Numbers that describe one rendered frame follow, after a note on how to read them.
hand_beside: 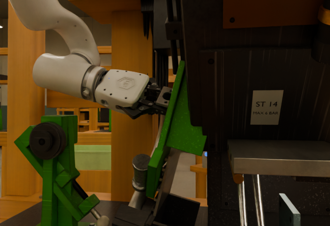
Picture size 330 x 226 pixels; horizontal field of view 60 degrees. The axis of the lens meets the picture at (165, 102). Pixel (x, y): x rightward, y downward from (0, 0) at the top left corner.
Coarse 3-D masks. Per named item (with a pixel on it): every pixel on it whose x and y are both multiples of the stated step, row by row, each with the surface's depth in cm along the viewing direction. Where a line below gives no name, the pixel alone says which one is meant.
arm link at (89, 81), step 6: (96, 66) 66; (90, 72) 64; (96, 72) 64; (84, 78) 63; (90, 78) 63; (96, 78) 64; (84, 84) 63; (90, 84) 63; (84, 90) 63; (90, 90) 64; (84, 96) 66; (90, 96) 65
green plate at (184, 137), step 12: (180, 60) 52; (180, 72) 52; (180, 84) 52; (180, 96) 53; (168, 108) 52; (180, 108) 53; (168, 120) 52; (180, 120) 53; (168, 132) 53; (180, 132) 53; (192, 132) 52; (168, 144) 53; (180, 144) 53; (192, 144) 52; (204, 144) 52
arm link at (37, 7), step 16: (16, 0) 55; (32, 0) 55; (48, 0) 57; (32, 16) 57; (48, 16) 58; (64, 16) 62; (64, 32) 69; (80, 32) 69; (80, 48) 72; (96, 48) 73; (96, 64) 73
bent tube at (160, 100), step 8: (168, 88) 64; (160, 96) 62; (168, 96) 64; (160, 104) 61; (160, 120) 68; (160, 128) 68; (152, 152) 68; (136, 192) 60; (144, 192) 60; (136, 200) 58; (144, 200) 59; (136, 208) 57
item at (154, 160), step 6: (156, 150) 52; (156, 156) 51; (162, 156) 52; (150, 162) 50; (156, 162) 50; (162, 162) 54; (150, 168) 50; (156, 168) 49; (150, 174) 51; (156, 174) 51; (150, 180) 52; (156, 180) 53; (150, 186) 53; (156, 186) 55; (150, 192) 55
